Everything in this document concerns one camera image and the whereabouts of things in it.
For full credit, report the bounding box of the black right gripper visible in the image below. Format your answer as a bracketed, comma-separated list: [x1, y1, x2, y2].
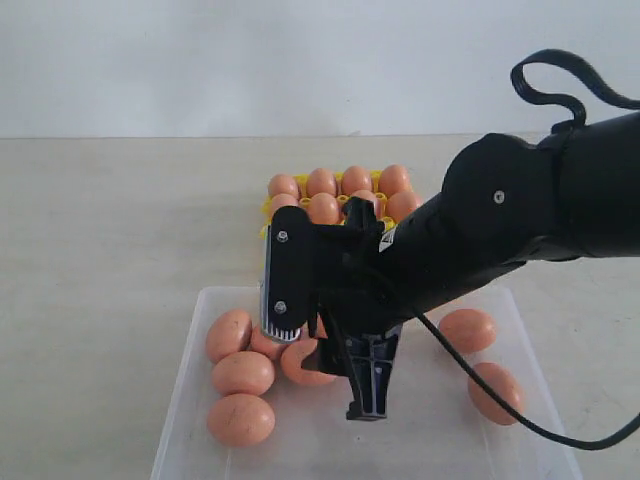
[302, 198, 430, 421]

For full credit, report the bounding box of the brown egg corner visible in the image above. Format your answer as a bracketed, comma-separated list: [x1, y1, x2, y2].
[280, 338, 336, 387]

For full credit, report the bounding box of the brown egg bin bottom edge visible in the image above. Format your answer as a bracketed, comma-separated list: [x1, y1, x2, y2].
[351, 189, 383, 219]

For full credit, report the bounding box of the brown egg tray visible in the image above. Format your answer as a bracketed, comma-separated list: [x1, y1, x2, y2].
[306, 168, 338, 198]
[341, 165, 373, 196]
[267, 173, 300, 200]

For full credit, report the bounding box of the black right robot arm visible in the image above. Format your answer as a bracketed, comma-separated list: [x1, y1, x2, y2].
[313, 114, 639, 421]

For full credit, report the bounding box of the brown egg upper middle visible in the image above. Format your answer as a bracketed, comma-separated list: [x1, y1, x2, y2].
[250, 326, 287, 362]

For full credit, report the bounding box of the brown egg lower right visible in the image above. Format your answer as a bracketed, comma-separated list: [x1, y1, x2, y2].
[211, 351, 275, 396]

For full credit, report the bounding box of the brown egg large upper left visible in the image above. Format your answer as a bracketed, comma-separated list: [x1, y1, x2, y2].
[205, 309, 253, 363]

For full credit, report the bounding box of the clear plastic bin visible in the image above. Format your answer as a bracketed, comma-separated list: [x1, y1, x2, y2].
[152, 286, 581, 479]

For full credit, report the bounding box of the yellow plastic egg tray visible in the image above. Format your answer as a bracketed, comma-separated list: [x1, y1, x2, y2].
[261, 170, 397, 237]

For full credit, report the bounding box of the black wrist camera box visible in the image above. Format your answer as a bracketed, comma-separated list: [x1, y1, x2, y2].
[260, 206, 317, 344]

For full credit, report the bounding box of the black flat ribbon cable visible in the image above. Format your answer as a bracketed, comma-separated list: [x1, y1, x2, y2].
[509, 48, 640, 132]

